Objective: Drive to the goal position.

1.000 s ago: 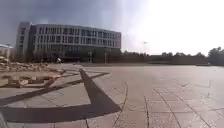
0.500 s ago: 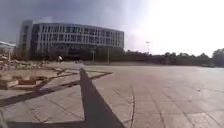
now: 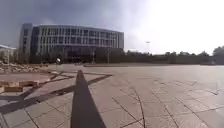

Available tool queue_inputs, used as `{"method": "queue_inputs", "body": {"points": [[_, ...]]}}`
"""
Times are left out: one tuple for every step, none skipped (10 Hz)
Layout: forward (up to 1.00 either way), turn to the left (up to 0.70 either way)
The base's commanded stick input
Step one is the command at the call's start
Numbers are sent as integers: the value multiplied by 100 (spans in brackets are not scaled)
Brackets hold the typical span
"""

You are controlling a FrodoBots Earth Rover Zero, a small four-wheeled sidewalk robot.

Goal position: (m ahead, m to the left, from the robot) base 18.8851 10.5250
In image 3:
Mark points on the tall light pole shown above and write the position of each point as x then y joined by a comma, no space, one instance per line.
147,46

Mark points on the grey paved plaza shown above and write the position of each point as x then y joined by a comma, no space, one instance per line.
150,93

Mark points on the large curved glass building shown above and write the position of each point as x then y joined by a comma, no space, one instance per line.
73,36

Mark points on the row of trees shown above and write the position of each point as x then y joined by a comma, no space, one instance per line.
173,58

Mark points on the low pale building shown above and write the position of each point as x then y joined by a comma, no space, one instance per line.
6,53

